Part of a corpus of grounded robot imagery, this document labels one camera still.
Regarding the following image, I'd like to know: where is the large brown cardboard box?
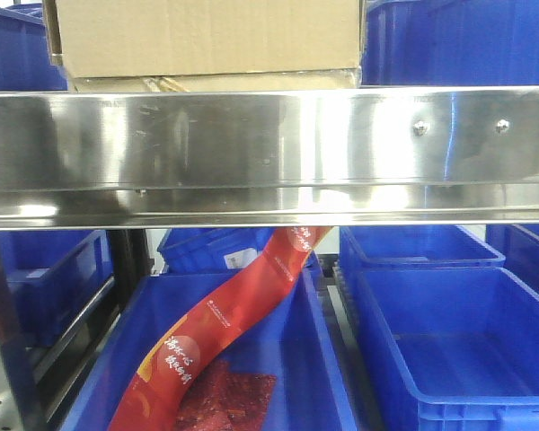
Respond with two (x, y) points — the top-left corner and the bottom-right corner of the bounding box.
(43, 1), (366, 92)

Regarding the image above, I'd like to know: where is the blue plastic bin rear centre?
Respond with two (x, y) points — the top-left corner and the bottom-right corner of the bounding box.
(157, 227), (274, 274)

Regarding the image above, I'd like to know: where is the blue plastic bin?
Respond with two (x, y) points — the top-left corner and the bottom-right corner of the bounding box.
(353, 268), (539, 430)
(362, 1), (539, 86)
(0, 230), (112, 347)
(485, 224), (539, 294)
(61, 273), (358, 430)
(157, 227), (274, 274)
(0, 3), (67, 92)
(339, 224), (506, 283)

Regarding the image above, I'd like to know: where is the blue plastic bin rear right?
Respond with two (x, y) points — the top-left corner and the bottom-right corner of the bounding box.
(339, 224), (506, 283)

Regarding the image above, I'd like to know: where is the crumpled clear packing tape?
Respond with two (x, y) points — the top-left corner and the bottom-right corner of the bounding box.
(142, 76), (189, 92)

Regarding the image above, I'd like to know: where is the red textured packet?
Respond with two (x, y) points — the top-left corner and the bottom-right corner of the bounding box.
(174, 360), (278, 430)

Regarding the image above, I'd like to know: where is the red printed paper strip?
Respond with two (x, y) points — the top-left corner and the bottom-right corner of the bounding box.
(109, 226), (331, 430)

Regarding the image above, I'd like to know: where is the blue plastic bin upper right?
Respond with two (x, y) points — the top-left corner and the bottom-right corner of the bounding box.
(362, 1), (539, 86)

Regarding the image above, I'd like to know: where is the blue plastic bin left lower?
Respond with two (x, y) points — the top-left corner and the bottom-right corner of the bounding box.
(0, 230), (112, 347)

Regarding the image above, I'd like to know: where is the blue plastic bin far right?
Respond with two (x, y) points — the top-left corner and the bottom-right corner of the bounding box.
(485, 224), (539, 294)

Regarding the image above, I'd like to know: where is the blue plastic bin upper left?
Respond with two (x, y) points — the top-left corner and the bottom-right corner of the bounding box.
(0, 3), (67, 92)

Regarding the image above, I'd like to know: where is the stainless steel shelf rail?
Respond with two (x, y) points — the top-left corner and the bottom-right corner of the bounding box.
(0, 86), (539, 230)

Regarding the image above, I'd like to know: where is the left shelf rail bolt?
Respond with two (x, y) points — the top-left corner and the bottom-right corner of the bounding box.
(412, 120), (430, 136)

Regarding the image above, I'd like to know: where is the shelf rail bolt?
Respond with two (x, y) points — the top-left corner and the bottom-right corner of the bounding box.
(495, 119), (511, 134)
(412, 120), (430, 136)

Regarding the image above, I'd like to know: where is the right shelf rail bolt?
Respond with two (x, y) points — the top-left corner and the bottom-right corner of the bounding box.
(495, 119), (511, 134)

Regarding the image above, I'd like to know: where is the steel shelf upright post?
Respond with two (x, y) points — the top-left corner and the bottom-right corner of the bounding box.
(0, 256), (48, 430)

